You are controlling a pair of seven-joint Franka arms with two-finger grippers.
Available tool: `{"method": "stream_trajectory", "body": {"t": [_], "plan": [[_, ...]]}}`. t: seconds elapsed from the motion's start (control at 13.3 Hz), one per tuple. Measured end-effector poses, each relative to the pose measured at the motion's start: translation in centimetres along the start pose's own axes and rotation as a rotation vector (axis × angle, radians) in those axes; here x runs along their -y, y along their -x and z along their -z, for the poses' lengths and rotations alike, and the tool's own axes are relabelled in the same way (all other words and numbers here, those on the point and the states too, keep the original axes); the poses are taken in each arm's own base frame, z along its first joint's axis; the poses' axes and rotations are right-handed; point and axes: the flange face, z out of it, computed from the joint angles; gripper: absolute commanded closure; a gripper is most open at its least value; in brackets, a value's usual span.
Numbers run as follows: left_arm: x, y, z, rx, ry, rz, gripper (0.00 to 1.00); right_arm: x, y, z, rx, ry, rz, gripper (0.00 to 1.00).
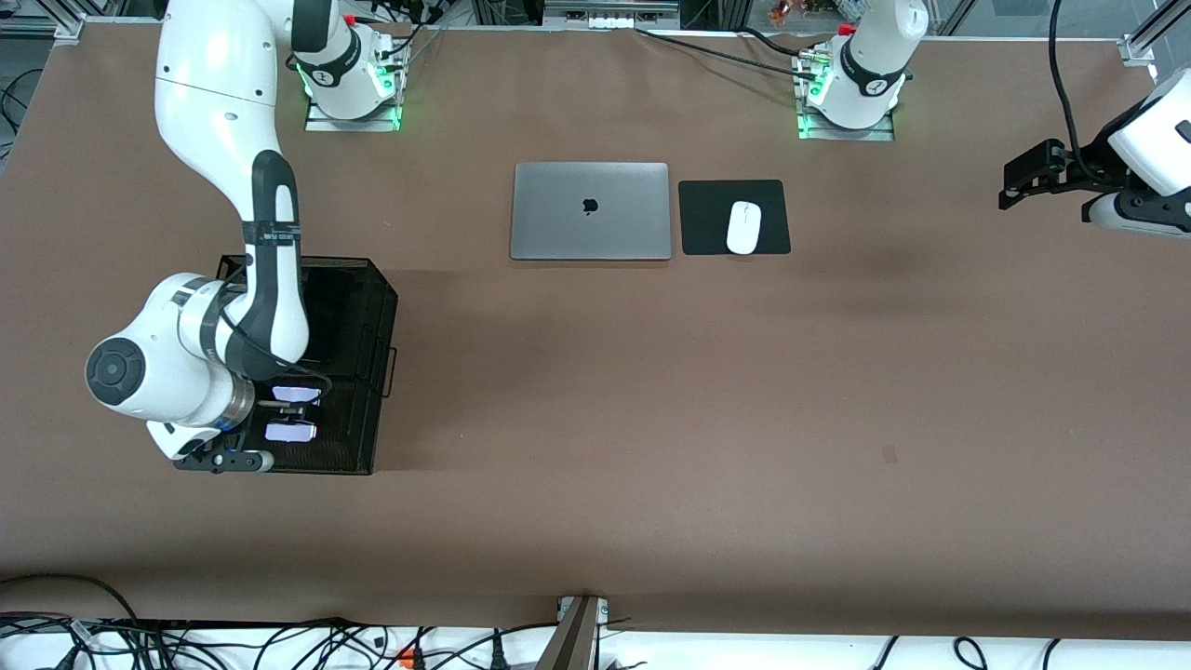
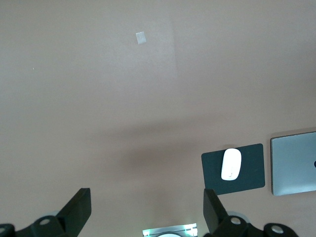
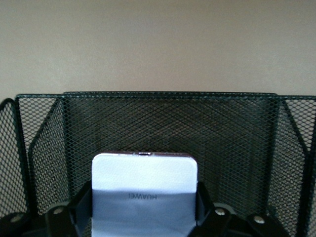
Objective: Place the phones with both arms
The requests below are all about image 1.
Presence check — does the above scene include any black right camera mount bracket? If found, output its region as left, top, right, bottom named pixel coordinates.
left=173, top=447, right=254, bottom=475

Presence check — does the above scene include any long black table cable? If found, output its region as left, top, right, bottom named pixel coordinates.
left=636, top=28, right=820, bottom=77

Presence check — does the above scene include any black wire mesh organizer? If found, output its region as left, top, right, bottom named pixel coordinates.
left=216, top=255, right=399, bottom=476

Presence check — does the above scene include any grey white power strip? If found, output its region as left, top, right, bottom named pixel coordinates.
left=542, top=0, right=682, bottom=31

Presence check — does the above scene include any aluminium corner profile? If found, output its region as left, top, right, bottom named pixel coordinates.
left=1119, top=0, right=1191, bottom=68

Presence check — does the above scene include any black arched floor cable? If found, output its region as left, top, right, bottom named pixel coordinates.
left=0, top=573, right=141, bottom=626

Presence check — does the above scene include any grey closed laptop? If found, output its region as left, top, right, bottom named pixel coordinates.
left=509, top=162, right=673, bottom=261

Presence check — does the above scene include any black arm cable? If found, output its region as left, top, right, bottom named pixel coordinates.
left=216, top=265, right=334, bottom=396
left=1048, top=0, right=1087, bottom=180

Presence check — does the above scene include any white computer mouse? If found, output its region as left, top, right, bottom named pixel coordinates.
left=726, top=200, right=763, bottom=256

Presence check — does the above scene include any aluminium frame post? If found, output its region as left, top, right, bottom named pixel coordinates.
left=538, top=596, right=610, bottom=670

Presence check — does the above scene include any lilac white phone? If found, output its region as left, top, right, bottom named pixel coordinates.
left=263, top=382, right=324, bottom=444

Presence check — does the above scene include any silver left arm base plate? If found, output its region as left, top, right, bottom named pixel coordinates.
left=796, top=104, right=897, bottom=142

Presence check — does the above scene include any black mouse pad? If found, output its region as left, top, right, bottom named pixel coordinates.
left=677, top=179, right=793, bottom=257

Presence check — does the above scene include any short black table cable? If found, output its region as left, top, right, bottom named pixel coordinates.
left=733, top=26, right=812, bottom=57

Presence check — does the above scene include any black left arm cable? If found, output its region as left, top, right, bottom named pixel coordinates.
left=1048, top=0, right=1087, bottom=180

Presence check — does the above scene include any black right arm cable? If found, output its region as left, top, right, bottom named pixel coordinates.
left=216, top=265, right=334, bottom=396

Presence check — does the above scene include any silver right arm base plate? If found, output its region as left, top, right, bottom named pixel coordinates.
left=304, top=91, right=404, bottom=133

